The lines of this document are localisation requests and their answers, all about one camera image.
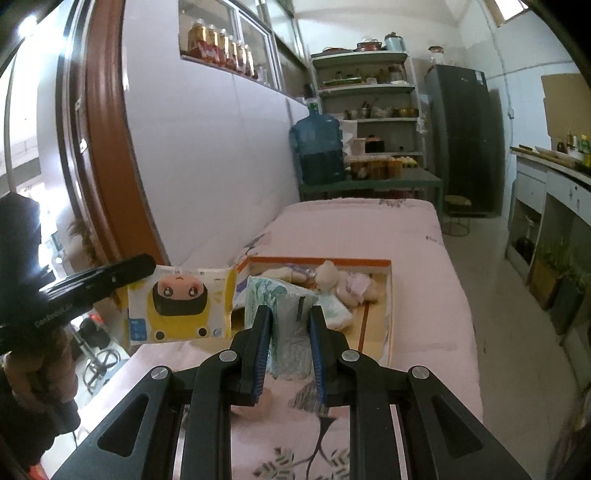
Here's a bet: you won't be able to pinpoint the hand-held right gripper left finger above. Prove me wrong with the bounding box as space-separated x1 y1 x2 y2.
53 305 274 480

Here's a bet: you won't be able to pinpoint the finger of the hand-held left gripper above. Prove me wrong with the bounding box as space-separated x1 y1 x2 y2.
39 254 158 308

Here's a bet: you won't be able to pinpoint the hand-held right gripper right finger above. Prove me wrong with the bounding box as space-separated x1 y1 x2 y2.
308 305 533 480

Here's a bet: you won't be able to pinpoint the green patterned tissue pack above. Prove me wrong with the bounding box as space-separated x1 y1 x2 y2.
242 275 320 382

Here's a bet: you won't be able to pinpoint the yellow cartoon tissue pack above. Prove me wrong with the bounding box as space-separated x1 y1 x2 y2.
121 264 238 345

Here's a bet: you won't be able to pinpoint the white teddy bear pink dress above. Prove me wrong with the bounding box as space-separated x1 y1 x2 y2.
314 260 387 306

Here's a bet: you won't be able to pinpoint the person's left forearm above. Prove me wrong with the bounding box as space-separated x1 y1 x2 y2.
0 381 82 469

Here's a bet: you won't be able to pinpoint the white soft pack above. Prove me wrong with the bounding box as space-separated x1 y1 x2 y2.
318 292 354 331

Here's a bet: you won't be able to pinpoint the person's left hand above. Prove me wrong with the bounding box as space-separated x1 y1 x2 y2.
0 329 80 408

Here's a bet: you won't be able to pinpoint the dried plant bundle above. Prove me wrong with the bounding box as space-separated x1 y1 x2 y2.
69 217 100 268

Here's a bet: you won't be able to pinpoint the dark office chair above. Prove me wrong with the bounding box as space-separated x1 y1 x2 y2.
74 315 124 394

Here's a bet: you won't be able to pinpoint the brown wooden door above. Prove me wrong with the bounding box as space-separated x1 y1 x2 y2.
54 0 172 278

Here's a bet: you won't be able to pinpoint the pink floral blanket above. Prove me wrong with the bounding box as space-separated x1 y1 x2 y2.
129 198 485 480

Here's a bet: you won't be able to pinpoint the green low table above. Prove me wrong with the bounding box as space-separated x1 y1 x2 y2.
298 167 445 223

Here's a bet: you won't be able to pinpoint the small round stool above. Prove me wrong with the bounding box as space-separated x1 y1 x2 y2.
442 195 474 239

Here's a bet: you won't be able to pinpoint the blue water jug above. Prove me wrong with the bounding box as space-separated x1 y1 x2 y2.
288 103 348 185

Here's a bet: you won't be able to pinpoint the crates with green plants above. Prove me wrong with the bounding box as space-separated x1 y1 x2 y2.
527 237 589 335

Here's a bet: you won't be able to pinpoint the row of amber drink bottles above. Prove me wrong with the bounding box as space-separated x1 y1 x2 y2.
187 17 257 80

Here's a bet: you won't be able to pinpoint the dark grey refrigerator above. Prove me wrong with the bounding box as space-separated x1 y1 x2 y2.
423 65 505 219

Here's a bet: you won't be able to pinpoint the green shelf rack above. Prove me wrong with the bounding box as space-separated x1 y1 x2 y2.
309 46 428 172

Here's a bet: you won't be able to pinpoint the white counter cabinet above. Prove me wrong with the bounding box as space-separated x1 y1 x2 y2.
503 144 591 348

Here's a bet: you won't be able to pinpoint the bottles on counter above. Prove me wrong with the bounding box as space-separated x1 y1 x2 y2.
555 133 591 168

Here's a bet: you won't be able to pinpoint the cardboard sheet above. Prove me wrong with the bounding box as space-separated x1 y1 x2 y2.
540 72 591 140

